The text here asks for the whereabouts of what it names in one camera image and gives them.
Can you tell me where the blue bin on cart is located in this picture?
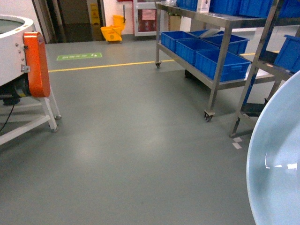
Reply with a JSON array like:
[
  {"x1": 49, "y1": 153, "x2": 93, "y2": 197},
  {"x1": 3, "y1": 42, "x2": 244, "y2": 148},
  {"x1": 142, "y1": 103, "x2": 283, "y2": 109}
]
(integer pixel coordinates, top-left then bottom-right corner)
[
  {"x1": 203, "y1": 34, "x2": 249, "y2": 55},
  {"x1": 195, "y1": 48, "x2": 252, "y2": 82},
  {"x1": 175, "y1": 38, "x2": 219, "y2": 66},
  {"x1": 161, "y1": 31, "x2": 196, "y2": 52}
]

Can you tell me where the orange motor guard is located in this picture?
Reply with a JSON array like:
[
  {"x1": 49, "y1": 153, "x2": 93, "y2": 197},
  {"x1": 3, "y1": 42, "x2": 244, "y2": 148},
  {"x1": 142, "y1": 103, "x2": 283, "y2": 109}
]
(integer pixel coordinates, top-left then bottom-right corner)
[{"x1": 23, "y1": 32, "x2": 51, "y2": 98}]

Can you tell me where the white round turntable machine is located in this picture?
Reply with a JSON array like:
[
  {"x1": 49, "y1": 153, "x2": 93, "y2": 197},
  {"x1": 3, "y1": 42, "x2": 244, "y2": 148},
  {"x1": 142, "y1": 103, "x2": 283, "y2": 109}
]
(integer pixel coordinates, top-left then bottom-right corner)
[{"x1": 0, "y1": 15, "x2": 61, "y2": 144}]

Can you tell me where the light blue round tray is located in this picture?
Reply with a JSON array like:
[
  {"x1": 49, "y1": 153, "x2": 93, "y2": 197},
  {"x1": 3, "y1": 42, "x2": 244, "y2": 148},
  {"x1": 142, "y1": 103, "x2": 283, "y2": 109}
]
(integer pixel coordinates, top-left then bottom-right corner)
[{"x1": 246, "y1": 73, "x2": 300, "y2": 225}]

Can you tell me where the yellow mop bucket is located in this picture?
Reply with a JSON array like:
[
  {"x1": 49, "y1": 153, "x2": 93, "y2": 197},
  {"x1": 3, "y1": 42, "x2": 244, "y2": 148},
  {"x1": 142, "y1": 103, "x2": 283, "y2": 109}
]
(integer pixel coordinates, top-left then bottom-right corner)
[{"x1": 101, "y1": 15, "x2": 126, "y2": 42}]

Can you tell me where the blue bin on cart middle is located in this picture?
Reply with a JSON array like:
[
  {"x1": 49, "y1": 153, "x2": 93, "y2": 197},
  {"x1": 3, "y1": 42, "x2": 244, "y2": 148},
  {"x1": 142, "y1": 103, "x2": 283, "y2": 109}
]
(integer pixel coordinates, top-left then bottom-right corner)
[{"x1": 175, "y1": 38, "x2": 219, "y2": 66}]

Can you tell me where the stainless steel shelf rack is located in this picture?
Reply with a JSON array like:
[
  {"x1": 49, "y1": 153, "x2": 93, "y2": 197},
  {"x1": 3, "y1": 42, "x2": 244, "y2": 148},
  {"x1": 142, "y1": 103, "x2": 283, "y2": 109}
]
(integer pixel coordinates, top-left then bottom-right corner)
[{"x1": 230, "y1": 0, "x2": 300, "y2": 137}]

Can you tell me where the yellow wet floor sign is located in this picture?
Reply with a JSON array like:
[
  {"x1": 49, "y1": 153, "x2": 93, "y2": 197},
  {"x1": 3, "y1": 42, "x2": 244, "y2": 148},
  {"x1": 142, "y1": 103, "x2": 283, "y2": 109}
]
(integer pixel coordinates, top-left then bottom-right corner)
[{"x1": 90, "y1": 3, "x2": 100, "y2": 25}]

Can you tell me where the blue bin on cart right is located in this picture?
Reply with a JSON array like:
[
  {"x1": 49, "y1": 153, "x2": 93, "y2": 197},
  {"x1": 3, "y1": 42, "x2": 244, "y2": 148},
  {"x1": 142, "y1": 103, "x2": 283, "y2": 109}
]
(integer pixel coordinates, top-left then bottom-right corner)
[{"x1": 203, "y1": 34, "x2": 249, "y2": 55}]

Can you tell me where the blue bin on cart back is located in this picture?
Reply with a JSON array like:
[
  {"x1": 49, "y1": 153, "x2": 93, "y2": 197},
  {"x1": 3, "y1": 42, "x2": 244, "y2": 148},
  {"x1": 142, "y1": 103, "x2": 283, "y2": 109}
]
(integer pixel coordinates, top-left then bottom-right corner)
[{"x1": 161, "y1": 31, "x2": 196, "y2": 52}]

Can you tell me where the blue bin on cart front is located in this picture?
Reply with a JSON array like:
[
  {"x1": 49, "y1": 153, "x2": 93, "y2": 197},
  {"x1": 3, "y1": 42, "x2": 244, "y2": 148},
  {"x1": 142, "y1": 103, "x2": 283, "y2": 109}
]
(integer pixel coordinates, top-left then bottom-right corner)
[{"x1": 195, "y1": 48, "x2": 252, "y2": 82}]

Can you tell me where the stainless steel cart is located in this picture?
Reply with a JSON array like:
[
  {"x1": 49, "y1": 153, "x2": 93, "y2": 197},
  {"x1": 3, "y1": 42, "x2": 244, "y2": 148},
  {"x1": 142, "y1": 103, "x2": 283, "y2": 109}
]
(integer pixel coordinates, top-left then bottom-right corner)
[{"x1": 154, "y1": 2, "x2": 300, "y2": 122}]

